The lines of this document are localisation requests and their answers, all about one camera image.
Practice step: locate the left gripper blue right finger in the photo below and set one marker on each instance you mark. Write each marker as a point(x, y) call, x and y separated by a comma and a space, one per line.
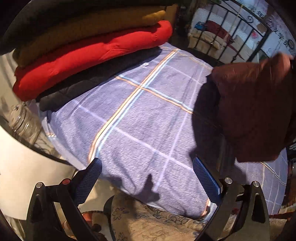
point(211, 186)

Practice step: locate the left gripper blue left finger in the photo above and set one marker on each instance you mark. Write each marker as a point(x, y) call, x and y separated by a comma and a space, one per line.
point(86, 179)

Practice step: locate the maroon quilted zip jacket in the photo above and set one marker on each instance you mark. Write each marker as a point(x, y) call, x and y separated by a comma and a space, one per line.
point(257, 106)

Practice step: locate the blue plaid bed sheet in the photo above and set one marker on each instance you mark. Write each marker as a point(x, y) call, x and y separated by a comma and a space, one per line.
point(146, 124)

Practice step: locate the clear plastic bottle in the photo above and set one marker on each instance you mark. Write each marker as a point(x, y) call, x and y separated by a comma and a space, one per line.
point(24, 124)

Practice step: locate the black quilted folded jacket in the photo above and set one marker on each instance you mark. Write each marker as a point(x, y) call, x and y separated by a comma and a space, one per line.
point(61, 93)

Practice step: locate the red folded puffer jacket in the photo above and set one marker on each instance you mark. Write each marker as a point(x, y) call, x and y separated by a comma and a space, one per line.
point(70, 59)

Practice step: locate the mustard folded garment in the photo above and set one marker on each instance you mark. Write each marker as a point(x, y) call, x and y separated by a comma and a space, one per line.
point(100, 22)

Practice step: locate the black iron bed frame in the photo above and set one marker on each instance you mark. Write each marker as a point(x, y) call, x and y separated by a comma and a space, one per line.
point(228, 32)

